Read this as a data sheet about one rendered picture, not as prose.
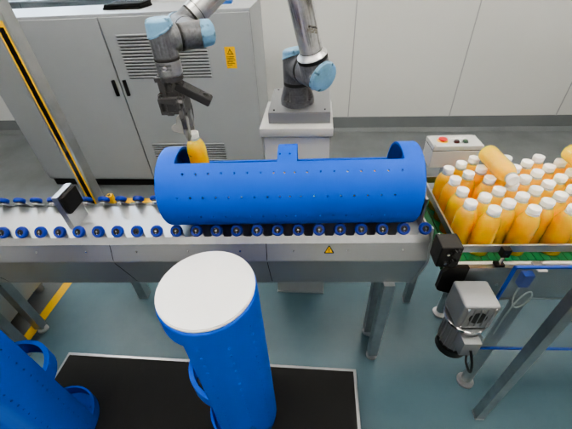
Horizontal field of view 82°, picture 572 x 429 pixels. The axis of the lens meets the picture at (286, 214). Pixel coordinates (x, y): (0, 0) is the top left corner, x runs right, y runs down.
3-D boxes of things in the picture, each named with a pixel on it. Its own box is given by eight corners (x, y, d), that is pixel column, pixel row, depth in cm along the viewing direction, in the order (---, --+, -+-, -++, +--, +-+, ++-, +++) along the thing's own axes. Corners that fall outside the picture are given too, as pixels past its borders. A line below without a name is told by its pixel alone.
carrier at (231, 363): (250, 366, 164) (201, 408, 149) (220, 238, 108) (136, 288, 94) (289, 412, 147) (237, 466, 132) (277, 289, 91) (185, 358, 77)
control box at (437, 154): (421, 156, 148) (426, 134, 141) (467, 155, 147) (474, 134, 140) (428, 168, 140) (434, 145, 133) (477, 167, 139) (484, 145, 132)
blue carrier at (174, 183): (189, 197, 141) (173, 134, 124) (397, 194, 136) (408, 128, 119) (168, 241, 118) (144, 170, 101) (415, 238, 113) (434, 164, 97)
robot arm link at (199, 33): (201, 13, 103) (166, 18, 99) (215, 19, 96) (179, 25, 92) (205, 41, 109) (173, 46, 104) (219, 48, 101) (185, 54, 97)
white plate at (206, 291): (220, 237, 107) (220, 240, 108) (137, 285, 93) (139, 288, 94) (275, 286, 90) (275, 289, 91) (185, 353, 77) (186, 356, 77)
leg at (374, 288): (361, 327, 194) (374, 253, 154) (371, 327, 193) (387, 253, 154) (363, 336, 189) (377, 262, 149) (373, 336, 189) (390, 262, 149)
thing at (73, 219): (82, 214, 138) (65, 183, 128) (92, 213, 138) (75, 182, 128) (70, 229, 130) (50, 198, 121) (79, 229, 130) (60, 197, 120)
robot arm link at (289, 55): (300, 72, 149) (300, 40, 140) (317, 81, 141) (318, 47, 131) (277, 79, 145) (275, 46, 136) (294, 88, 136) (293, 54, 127)
